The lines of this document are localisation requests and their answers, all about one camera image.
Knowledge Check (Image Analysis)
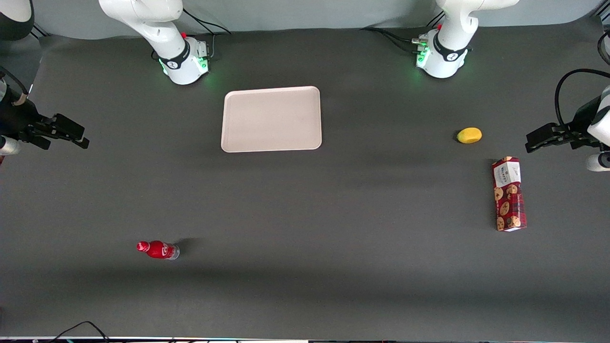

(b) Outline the red coke bottle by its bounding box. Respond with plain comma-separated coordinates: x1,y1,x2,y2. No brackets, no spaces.
136,240,181,261

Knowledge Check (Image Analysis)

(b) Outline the black right arm base cable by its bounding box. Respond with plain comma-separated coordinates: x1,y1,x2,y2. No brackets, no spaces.
183,9,233,60

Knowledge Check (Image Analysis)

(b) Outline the black arm base cable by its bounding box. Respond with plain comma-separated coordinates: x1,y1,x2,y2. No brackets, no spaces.
183,9,233,60
360,11,446,54

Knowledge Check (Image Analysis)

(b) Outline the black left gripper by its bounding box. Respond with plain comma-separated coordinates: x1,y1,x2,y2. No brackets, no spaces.
525,96,602,154

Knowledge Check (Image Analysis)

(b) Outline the black left arm base cable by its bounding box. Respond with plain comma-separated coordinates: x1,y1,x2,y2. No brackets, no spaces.
360,11,446,54

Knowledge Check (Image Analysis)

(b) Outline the yellow lemon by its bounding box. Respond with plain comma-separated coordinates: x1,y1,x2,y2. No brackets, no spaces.
456,127,483,144

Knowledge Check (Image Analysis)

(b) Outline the red cookie box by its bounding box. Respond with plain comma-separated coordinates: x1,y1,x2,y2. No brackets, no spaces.
491,156,528,232

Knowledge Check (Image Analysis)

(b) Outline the black looped left gripper cable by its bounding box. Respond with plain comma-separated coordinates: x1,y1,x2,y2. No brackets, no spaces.
554,68,610,130

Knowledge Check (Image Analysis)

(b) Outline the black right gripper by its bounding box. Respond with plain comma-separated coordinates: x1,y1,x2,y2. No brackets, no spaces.
0,97,90,150

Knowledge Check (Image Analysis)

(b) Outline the pale pink plastic tray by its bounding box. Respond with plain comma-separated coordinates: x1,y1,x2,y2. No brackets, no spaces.
221,86,323,153

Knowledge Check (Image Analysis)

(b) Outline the black cable at table edge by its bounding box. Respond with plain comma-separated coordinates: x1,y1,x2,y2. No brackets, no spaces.
47,321,111,343

